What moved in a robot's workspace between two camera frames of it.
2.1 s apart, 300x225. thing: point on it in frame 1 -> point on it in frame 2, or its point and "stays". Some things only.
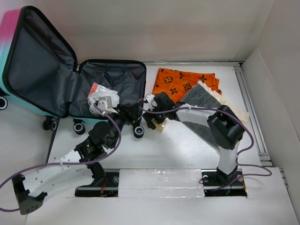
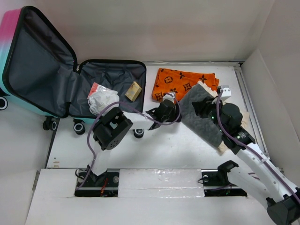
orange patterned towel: [176, 82] stays
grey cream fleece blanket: [200, 94] stays
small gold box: [159, 127] -> [133, 91]
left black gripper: [129, 112] -> [175, 112]
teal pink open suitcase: [39, 71] stays
